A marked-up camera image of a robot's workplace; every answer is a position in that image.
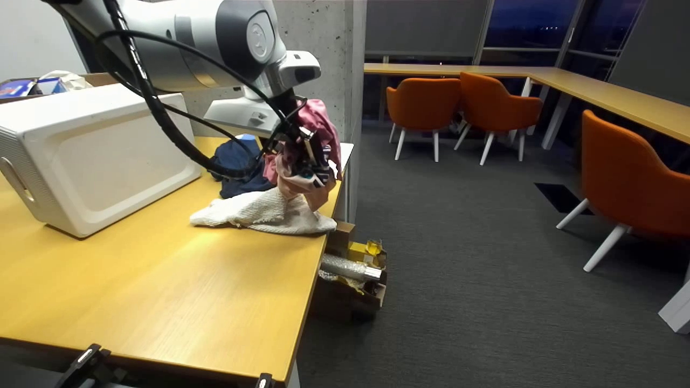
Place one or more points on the cream printed shirt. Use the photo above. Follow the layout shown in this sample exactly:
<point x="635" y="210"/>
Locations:
<point x="293" y="187"/>

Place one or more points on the pink clothing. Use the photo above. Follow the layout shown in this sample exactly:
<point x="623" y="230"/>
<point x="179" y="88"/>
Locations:
<point x="308" y="147"/>

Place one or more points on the white towel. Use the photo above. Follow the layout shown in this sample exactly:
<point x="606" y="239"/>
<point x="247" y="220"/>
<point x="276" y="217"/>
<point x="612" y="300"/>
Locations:
<point x="265" y="211"/>

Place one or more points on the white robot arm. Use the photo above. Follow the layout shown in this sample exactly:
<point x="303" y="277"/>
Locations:
<point x="211" y="44"/>

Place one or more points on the navy blue clothing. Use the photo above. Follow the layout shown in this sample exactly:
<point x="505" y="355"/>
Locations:
<point x="245" y="166"/>

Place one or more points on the white paper sheet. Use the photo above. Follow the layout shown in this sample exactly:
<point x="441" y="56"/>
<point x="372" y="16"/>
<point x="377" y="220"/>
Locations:
<point x="346" y="154"/>

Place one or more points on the metal cylinder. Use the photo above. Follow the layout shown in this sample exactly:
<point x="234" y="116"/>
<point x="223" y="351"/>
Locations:
<point x="349" y="268"/>

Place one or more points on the left orange chair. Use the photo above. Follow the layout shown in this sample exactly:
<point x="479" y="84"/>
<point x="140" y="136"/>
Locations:
<point x="426" y="107"/>

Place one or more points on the orange chair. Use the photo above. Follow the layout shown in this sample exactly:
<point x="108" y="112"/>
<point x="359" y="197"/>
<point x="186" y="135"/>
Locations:
<point x="426" y="107"/>
<point x="625" y="182"/>
<point x="488" y="107"/>

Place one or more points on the middle orange chair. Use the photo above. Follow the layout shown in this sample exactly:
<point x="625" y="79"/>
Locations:
<point x="488" y="107"/>

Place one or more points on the white plastic bin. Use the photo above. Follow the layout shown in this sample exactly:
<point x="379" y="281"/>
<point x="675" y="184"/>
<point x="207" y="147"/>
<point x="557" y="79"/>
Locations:
<point x="89" y="158"/>

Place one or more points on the right orange chair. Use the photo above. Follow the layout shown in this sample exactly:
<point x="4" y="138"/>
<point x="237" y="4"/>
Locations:
<point x="625" y="182"/>

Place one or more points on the black clamp at table edge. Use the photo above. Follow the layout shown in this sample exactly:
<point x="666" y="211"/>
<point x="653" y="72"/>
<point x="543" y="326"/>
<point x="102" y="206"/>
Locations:
<point x="86" y="366"/>

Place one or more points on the items on back table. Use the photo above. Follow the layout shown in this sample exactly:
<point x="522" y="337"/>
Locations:
<point x="51" y="83"/>

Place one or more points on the long wooden desk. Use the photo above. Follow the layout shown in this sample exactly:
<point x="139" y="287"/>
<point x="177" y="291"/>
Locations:
<point x="647" y="111"/>

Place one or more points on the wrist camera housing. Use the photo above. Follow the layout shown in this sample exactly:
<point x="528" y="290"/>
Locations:
<point x="241" y="112"/>

